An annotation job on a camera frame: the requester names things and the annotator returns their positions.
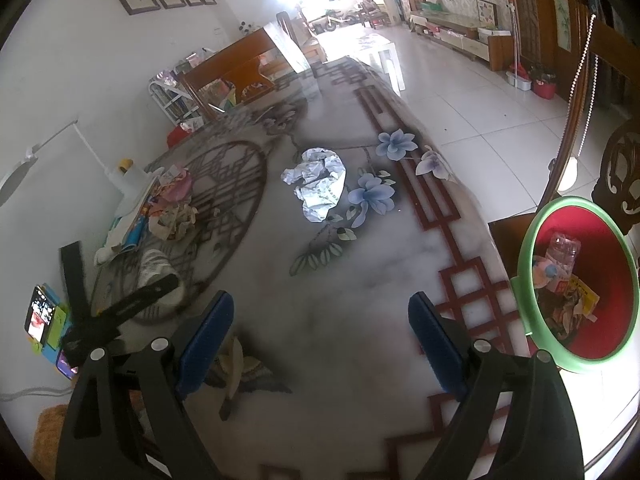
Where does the yellow snack wrapper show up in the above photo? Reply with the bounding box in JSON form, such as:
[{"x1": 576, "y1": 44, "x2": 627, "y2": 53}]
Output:
[{"x1": 565, "y1": 275, "x2": 601, "y2": 323}]

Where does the white coffee table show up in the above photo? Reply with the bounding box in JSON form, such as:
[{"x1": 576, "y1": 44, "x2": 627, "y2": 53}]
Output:
[{"x1": 345, "y1": 32, "x2": 406, "y2": 93}]

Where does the small framed picture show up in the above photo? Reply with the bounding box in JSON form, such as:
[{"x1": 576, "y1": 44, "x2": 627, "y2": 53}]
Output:
[{"x1": 475, "y1": 0, "x2": 499, "y2": 28}]

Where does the white striped cloth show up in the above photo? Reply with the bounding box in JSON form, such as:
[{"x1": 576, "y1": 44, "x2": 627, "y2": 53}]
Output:
[{"x1": 137, "y1": 250, "x2": 186, "y2": 308}]

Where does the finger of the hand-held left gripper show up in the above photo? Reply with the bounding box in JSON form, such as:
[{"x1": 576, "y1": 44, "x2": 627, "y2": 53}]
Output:
[{"x1": 92, "y1": 274, "x2": 181, "y2": 333}]

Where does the carved wooden chair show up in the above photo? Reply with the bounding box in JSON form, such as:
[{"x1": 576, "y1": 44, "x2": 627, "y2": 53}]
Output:
[{"x1": 487, "y1": 10, "x2": 640, "y2": 281}]

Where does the colourful picture book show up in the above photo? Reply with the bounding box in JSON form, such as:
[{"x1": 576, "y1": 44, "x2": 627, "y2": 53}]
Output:
[{"x1": 95, "y1": 192, "x2": 156, "y2": 266}]

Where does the low television cabinet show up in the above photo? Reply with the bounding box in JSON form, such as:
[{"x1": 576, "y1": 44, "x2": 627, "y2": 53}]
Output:
[{"x1": 410, "y1": 7, "x2": 513, "y2": 71}]

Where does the orange woven stool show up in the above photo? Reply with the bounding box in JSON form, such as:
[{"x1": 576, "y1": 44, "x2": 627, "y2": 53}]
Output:
[{"x1": 31, "y1": 404, "x2": 76, "y2": 476}]

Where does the mop with long handle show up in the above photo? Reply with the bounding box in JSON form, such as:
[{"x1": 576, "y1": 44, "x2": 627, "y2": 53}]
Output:
[{"x1": 505, "y1": 0, "x2": 526, "y2": 81}]

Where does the red bucket with green rim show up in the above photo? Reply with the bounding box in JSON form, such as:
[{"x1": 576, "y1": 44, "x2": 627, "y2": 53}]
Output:
[{"x1": 516, "y1": 196, "x2": 640, "y2": 376}]

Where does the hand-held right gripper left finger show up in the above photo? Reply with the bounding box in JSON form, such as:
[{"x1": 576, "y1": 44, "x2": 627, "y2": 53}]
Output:
[{"x1": 56, "y1": 290, "x2": 235, "y2": 480}]

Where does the bamboo wall scroll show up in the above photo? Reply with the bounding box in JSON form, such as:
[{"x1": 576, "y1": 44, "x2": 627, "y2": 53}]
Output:
[{"x1": 552, "y1": 0, "x2": 573, "y2": 52}]

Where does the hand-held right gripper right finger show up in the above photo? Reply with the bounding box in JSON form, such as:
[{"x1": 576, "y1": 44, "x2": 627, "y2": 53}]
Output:
[{"x1": 407, "y1": 291, "x2": 585, "y2": 480}]

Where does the brown paper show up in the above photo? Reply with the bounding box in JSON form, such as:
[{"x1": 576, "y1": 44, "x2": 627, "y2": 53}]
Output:
[{"x1": 542, "y1": 292, "x2": 588, "y2": 346}]

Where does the wooden sofa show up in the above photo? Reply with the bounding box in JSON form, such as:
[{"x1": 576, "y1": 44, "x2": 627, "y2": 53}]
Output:
[{"x1": 180, "y1": 25, "x2": 326, "y2": 121}]

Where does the white paper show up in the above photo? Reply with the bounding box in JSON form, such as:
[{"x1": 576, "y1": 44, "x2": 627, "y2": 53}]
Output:
[{"x1": 280, "y1": 147, "x2": 347, "y2": 223}]

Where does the white beaded cord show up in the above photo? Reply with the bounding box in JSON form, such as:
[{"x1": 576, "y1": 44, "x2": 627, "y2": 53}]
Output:
[{"x1": 555, "y1": 14, "x2": 598, "y2": 192}]

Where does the floral printed dining table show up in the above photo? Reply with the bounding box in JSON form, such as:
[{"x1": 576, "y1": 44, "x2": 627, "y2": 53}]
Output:
[{"x1": 75, "y1": 57, "x2": 551, "y2": 480}]

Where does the white wire shelf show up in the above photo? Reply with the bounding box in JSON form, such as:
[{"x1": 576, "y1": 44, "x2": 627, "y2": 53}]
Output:
[{"x1": 147, "y1": 72, "x2": 193, "y2": 126}]

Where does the small wooden chair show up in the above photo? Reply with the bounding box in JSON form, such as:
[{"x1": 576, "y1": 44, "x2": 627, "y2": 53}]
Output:
[{"x1": 357, "y1": 0, "x2": 391, "y2": 28}]

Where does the red basin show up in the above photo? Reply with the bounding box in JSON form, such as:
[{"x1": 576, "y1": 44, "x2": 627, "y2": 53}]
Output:
[{"x1": 531, "y1": 76, "x2": 558, "y2": 100}]

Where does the small bicycle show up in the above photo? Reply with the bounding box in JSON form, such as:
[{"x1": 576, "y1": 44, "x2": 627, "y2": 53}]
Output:
[{"x1": 322, "y1": 7, "x2": 361, "y2": 31}]

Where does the white bottle with yellow cap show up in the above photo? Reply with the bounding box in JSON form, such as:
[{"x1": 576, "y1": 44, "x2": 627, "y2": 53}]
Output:
[{"x1": 107, "y1": 159, "x2": 151, "y2": 193}]

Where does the white desk lamp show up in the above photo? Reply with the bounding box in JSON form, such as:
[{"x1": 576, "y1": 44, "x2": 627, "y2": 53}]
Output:
[{"x1": 0, "y1": 120, "x2": 81, "y2": 208}]

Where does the grey cable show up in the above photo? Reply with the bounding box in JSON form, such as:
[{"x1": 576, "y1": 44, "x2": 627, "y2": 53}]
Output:
[{"x1": 0, "y1": 385, "x2": 71, "y2": 402}]

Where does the clear plastic bottle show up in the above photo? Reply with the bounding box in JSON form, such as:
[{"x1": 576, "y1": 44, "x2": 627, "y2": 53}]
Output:
[{"x1": 547, "y1": 232, "x2": 582, "y2": 281}]

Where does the crumpled tan wrapper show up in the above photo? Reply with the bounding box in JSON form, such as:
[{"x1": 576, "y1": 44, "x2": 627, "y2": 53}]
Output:
[{"x1": 149, "y1": 202, "x2": 200, "y2": 242}]

